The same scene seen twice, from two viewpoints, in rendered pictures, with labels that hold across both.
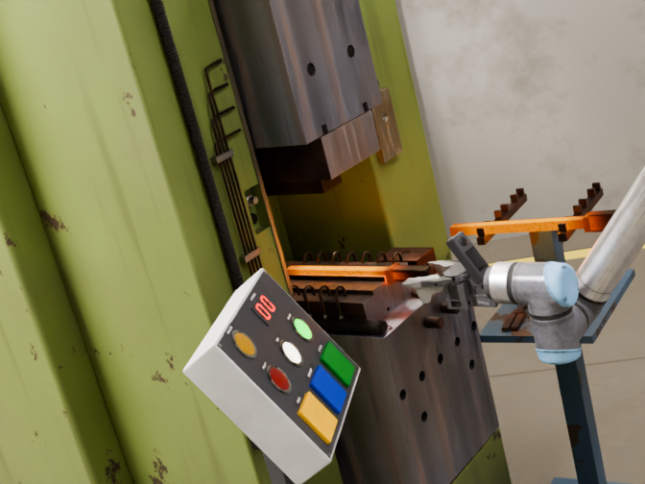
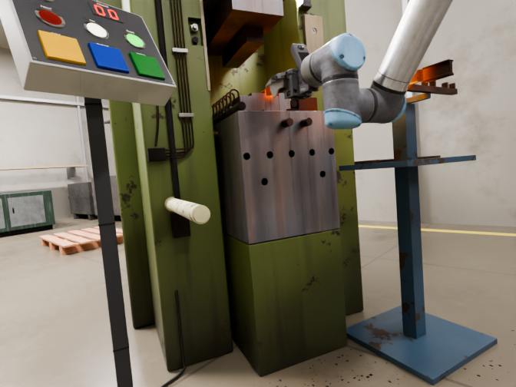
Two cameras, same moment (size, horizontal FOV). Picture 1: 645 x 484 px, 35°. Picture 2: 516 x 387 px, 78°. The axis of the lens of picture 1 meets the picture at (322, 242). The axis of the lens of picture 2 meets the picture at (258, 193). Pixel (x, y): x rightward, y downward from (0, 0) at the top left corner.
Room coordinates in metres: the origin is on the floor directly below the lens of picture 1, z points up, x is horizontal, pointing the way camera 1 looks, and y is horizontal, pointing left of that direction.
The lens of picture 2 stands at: (1.15, -0.58, 0.71)
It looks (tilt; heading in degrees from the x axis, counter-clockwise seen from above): 4 degrees down; 26
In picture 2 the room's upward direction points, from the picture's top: 5 degrees counter-clockwise
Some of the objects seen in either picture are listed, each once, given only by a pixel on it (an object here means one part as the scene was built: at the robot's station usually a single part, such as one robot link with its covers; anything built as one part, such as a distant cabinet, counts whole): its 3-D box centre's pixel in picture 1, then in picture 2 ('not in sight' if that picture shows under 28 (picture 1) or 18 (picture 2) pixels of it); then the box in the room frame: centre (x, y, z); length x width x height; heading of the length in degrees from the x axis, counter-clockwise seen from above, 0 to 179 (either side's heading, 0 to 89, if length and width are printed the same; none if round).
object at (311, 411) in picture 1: (316, 419); (61, 49); (1.61, 0.09, 1.01); 0.07 x 0.05 x 0.07; 165
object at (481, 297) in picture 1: (472, 284); (302, 81); (2.10, -0.29, 0.97); 0.12 x 0.08 x 0.09; 50
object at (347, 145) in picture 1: (278, 149); (237, 25); (2.36, 0.04, 1.32); 0.42 x 0.20 x 0.10; 50
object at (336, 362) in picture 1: (336, 365); (147, 67); (1.80, 0.03, 1.01); 0.07 x 0.05 x 0.07; 165
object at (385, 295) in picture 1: (317, 291); (244, 114); (2.36, 0.04, 0.96); 0.42 x 0.20 x 0.09; 50
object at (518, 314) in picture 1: (536, 280); (402, 159); (2.66, -0.54, 0.71); 0.60 x 0.04 x 0.01; 152
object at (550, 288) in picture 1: (543, 284); (337, 59); (1.99, -0.42, 0.98); 0.12 x 0.09 x 0.10; 50
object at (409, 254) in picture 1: (407, 265); (299, 108); (2.39, -0.19, 0.95); 0.12 x 0.09 x 0.07; 50
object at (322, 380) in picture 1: (326, 391); (108, 59); (1.70, 0.06, 1.01); 0.07 x 0.05 x 0.07; 165
